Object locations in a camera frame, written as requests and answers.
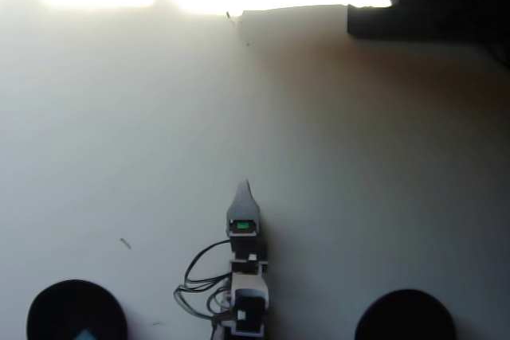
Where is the black round bowl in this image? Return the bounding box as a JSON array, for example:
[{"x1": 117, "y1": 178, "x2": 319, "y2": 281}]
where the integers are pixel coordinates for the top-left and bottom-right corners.
[
  {"x1": 26, "y1": 279, "x2": 129, "y2": 340},
  {"x1": 354, "y1": 288, "x2": 457, "y2": 340}
]

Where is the black rectangular box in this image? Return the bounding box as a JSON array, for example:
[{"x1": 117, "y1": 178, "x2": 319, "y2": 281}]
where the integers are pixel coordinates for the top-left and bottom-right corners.
[{"x1": 347, "y1": 2, "x2": 510, "y2": 41}]

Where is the black servo cable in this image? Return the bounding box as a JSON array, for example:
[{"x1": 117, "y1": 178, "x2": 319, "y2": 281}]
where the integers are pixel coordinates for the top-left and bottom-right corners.
[
  {"x1": 184, "y1": 238, "x2": 234, "y2": 283},
  {"x1": 172, "y1": 277, "x2": 233, "y2": 322}
]

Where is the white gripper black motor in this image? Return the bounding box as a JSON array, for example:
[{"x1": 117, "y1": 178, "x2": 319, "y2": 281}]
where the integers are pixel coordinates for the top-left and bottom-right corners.
[{"x1": 226, "y1": 178, "x2": 269, "y2": 263}]

